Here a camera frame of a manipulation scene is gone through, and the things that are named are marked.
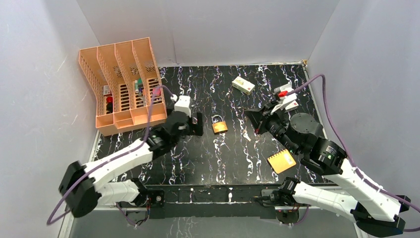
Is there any silver key bunch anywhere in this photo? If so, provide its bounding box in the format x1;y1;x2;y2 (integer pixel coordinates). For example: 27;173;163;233
242;130;252;141

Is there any brass padlock long shackle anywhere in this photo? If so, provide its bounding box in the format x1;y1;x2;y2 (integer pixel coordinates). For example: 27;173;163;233
196;127;204;136

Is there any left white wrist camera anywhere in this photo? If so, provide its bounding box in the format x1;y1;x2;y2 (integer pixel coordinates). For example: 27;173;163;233
170;94;192;118

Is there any white red small box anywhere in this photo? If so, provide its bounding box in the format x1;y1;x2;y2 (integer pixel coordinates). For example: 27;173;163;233
285;100;299;112

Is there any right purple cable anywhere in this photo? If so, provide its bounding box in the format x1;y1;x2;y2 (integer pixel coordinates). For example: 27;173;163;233
285;74;420;232

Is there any brass padlock centre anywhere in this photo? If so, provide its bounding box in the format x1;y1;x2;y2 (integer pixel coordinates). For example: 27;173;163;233
211;115;228;134

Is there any white green small box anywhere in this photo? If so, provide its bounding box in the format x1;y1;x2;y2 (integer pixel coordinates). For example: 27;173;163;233
231;76;255;95

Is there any orange plastic file organizer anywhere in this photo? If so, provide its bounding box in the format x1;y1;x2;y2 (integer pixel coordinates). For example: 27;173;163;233
78;38;167;136

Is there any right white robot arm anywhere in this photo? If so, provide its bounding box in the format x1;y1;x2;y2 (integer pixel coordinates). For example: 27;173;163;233
245;103;410;238

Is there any red black item in organizer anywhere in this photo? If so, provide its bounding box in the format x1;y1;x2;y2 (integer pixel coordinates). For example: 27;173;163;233
105;96;113;114

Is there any purple cable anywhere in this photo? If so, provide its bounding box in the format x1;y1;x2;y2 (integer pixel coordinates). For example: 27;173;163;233
46;85;179;226
285;74;420;232

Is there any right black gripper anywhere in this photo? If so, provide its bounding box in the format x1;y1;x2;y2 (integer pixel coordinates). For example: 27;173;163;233
245;100;300;155

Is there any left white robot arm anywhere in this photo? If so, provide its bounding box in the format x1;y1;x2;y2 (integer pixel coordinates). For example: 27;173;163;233
58;111;204;218

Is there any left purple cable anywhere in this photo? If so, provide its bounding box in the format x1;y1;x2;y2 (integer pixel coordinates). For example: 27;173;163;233
46;85;179;226

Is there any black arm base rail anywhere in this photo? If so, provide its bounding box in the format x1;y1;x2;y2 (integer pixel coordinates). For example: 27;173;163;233
65;183;362;227

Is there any orange spiral notebook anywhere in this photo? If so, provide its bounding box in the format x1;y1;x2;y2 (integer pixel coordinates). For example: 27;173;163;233
267;149;296;174

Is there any pink eraser in organizer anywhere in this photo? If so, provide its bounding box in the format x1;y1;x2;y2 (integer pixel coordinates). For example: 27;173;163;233
152;87;161;97

